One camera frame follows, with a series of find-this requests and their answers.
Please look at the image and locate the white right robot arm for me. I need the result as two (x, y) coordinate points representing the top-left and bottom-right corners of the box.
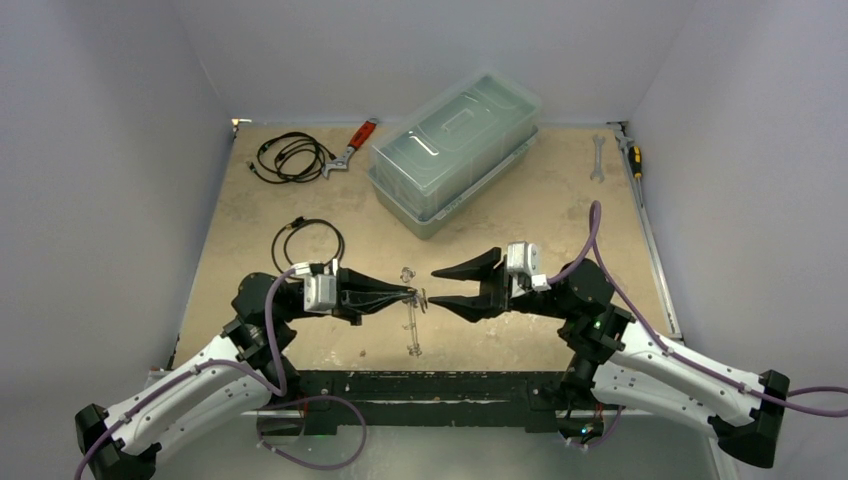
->
(430, 242), (789, 468)

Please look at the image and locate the tangled black cable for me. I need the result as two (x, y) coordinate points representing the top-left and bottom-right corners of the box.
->
(247, 131), (337, 185)

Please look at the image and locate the yellow black screwdriver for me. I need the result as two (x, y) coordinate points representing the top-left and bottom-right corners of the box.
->
(628, 145), (643, 181)

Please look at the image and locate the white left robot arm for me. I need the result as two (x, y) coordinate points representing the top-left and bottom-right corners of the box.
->
(73, 263), (418, 479)

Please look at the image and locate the clear plastic storage box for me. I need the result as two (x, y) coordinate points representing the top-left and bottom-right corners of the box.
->
(367, 71), (541, 240)

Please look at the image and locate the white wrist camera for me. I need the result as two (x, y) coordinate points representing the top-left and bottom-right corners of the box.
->
(505, 241), (550, 297)
(291, 262), (338, 314)

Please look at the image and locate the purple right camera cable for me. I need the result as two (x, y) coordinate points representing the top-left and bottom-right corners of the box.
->
(547, 201), (848, 419)

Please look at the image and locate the red handled adjustable wrench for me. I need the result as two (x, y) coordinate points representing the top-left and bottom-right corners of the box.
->
(321, 117), (379, 179)

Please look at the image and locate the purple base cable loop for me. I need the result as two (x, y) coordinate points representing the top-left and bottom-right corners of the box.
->
(255, 396), (367, 472)

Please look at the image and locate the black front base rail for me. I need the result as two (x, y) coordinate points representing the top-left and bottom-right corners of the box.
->
(289, 370), (596, 435)

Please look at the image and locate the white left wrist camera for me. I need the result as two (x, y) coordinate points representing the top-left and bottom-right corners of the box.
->
(291, 262), (338, 314)

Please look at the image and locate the coiled black usb cable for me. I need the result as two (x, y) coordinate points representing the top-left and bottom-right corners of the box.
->
(270, 217), (346, 273)

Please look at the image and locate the silver open end spanner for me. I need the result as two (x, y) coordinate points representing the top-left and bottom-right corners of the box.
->
(590, 135), (605, 183)

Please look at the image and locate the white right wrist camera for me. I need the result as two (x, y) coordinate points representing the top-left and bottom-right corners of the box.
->
(505, 241), (550, 297)

